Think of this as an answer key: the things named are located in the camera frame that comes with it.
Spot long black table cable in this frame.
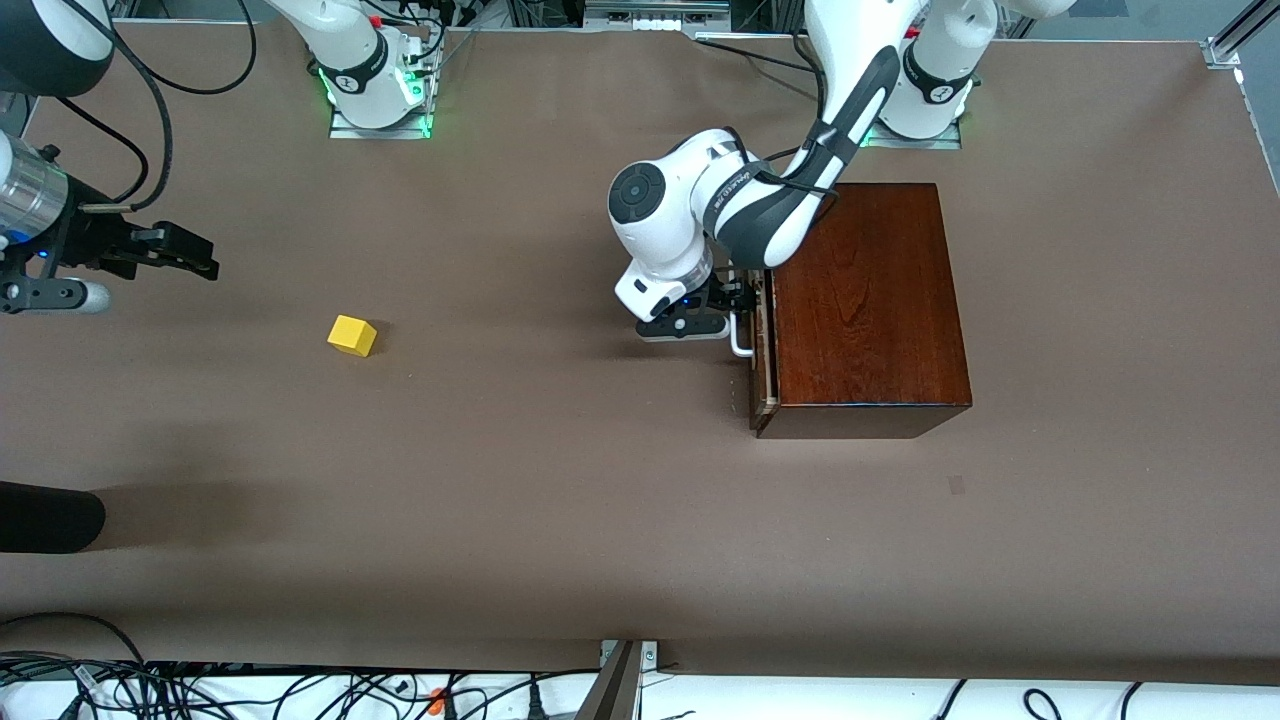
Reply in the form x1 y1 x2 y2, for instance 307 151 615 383
695 38 816 73

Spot white power strip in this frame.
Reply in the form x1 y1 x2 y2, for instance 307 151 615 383
585 0 731 31

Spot black cylinder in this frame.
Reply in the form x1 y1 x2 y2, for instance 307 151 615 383
0 480 106 554

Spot grey metal bar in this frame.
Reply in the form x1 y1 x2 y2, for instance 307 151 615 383
577 642 641 720

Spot dark brown wooden cabinet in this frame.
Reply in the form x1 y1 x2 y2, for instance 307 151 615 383
755 182 973 439

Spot aluminium corner bracket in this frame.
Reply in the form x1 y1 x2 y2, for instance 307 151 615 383
1205 0 1280 71

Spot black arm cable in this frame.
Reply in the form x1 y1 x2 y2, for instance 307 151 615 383
75 0 173 213
735 120 846 196

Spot yellow wooden block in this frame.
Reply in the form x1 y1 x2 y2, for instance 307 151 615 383
327 315 379 358

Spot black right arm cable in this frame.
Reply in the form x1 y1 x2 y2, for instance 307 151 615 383
75 0 173 213

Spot wooden drawer with white handle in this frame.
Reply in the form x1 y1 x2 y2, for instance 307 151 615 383
730 268 781 417

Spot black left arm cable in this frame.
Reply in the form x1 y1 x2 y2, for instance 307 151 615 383
735 120 846 196

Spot black looped cable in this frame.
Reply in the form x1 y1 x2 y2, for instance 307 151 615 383
100 0 258 96

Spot tangled black cables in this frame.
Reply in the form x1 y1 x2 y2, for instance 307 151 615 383
0 612 601 720

